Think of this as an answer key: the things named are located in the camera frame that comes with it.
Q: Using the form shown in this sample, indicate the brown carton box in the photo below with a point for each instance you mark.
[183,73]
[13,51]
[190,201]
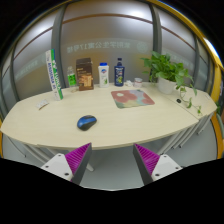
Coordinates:
[84,75]

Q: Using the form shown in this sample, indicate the blue and black computer mouse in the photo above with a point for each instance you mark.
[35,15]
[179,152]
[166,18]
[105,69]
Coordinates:
[86,122]

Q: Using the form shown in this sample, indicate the small white cup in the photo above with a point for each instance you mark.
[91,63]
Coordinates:
[138,82]

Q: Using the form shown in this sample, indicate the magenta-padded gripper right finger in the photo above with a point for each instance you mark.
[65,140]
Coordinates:
[161,166]

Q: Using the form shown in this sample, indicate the dark blue bottle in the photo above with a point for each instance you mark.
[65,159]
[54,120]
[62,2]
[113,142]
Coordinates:
[119,74]

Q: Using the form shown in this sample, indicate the small white packet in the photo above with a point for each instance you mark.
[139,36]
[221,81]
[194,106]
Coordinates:
[42,104]

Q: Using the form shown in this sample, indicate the white and green shuttlecock tube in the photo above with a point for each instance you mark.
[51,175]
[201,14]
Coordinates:
[54,75]

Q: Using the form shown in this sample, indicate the green plant in white pot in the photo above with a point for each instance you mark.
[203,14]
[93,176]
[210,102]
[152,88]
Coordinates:
[166,85]

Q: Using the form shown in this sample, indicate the pastel floral mouse pad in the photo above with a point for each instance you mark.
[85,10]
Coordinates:
[132,98]

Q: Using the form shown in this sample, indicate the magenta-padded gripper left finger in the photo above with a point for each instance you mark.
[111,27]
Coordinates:
[60,164]

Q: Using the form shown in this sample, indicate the white bottle with blue cap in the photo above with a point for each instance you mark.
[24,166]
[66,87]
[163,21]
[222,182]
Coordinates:
[103,76]

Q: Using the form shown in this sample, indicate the crumpled white tissue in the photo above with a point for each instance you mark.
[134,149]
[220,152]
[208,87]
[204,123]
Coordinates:
[129,83]

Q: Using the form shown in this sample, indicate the clear bottle with green label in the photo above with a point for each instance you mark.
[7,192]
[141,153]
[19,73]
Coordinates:
[72,80]

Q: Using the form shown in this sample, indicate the black round table grommet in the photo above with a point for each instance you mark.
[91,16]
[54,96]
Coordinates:
[179,100]

